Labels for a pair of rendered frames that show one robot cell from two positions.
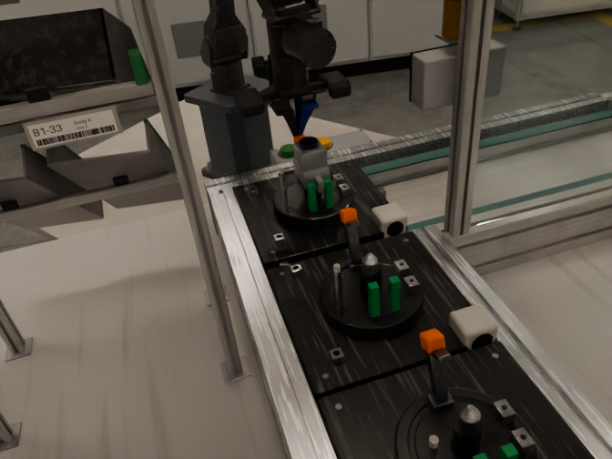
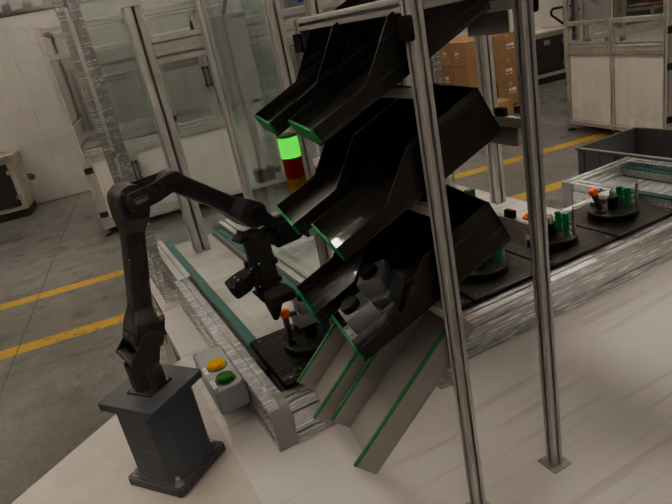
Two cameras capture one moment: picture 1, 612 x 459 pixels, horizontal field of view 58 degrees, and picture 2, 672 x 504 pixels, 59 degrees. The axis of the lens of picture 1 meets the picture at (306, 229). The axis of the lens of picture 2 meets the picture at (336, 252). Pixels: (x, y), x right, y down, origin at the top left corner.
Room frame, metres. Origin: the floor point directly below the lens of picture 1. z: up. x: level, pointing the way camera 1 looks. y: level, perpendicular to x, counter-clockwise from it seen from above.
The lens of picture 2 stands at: (0.90, 1.20, 1.65)
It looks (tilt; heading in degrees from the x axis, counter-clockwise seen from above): 21 degrees down; 261
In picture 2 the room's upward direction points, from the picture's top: 12 degrees counter-clockwise
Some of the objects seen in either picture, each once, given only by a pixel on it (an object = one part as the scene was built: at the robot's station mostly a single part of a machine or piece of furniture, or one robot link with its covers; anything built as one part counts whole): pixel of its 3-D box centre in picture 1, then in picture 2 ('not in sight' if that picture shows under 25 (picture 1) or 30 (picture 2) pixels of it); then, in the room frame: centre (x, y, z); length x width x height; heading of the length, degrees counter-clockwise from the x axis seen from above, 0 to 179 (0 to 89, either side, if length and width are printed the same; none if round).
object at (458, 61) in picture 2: not in sight; (472, 77); (-2.79, -6.72, 0.52); 1.20 x 0.81 x 1.05; 95
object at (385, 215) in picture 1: (389, 221); not in sight; (0.72, -0.14, 0.97); 0.05 x 0.05 x 0.04; 13
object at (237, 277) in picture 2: (276, 65); (242, 281); (0.91, 0.02, 1.18); 0.07 x 0.07 x 0.06; 16
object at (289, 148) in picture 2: not in sight; (289, 146); (0.72, -0.23, 1.38); 0.05 x 0.05 x 0.05
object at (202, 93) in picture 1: (238, 130); (164, 426); (1.14, 0.13, 0.96); 0.15 x 0.15 x 0.20; 50
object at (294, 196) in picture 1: (313, 199); (312, 338); (0.79, -0.02, 0.98); 0.14 x 0.14 x 0.02
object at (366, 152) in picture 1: (418, 158); (224, 342); (1.01, -0.25, 0.91); 0.89 x 0.06 x 0.11; 103
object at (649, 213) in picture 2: not in sight; (612, 200); (-0.17, -0.25, 1.01); 0.24 x 0.24 x 0.13; 13
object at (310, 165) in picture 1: (311, 161); (309, 306); (0.78, -0.02, 1.06); 0.08 x 0.04 x 0.07; 14
